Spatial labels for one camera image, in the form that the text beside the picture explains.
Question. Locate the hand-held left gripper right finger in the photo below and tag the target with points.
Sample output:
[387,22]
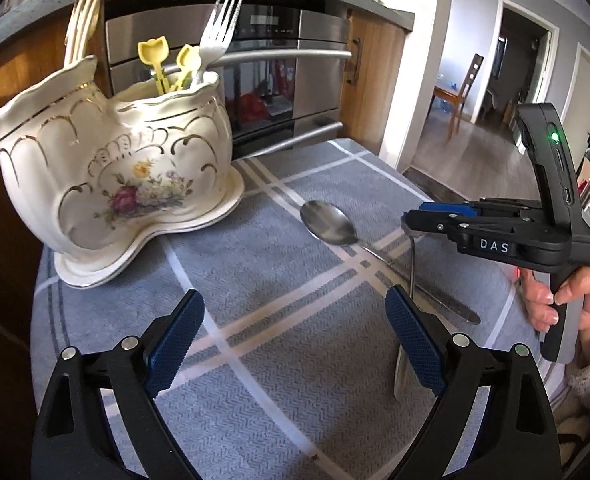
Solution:
[415,342]

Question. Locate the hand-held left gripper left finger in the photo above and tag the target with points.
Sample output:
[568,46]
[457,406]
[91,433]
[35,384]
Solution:
[175,342]

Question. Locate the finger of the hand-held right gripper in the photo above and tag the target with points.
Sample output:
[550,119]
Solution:
[430,222]
[445,206]

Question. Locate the silver metal spoon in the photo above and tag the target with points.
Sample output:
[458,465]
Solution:
[327,220]

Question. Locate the white floral ceramic utensil holder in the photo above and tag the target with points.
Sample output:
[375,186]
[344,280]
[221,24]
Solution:
[125,160]

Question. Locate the yellow plastic spoon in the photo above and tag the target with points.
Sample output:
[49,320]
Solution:
[187,60]

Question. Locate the silver metal fork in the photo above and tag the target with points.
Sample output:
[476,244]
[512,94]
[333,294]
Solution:
[217,35]

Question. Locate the yellow plastic tulip fork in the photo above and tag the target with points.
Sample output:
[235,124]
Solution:
[152,57]

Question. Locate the wooden chopstick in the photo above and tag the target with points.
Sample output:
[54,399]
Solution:
[86,20]
[81,35]
[92,20]

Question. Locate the person's right hand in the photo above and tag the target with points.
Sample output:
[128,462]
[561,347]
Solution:
[537,300]

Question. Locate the blue plaid tablecloth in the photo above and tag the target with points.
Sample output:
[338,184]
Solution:
[275,310]

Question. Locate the wooden dining chair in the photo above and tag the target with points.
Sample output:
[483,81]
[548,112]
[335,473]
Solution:
[462,92]

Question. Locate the white ceramic saucer tray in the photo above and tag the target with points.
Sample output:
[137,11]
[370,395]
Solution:
[195,220]

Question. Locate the person's cream fluffy robe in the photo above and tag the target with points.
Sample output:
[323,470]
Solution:
[580,440]

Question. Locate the stainless steel oven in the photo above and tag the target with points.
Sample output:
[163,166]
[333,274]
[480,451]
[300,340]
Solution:
[275,35]

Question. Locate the white door frame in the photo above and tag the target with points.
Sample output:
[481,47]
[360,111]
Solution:
[500,60]

